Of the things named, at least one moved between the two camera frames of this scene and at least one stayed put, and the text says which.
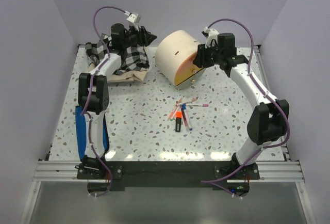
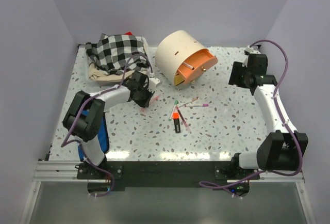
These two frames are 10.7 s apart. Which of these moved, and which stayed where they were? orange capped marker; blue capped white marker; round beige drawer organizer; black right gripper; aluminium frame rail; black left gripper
Moved: black right gripper; orange capped marker; black left gripper; blue capped white marker
Stayed: aluminium frame rail; round beige drawer organizer
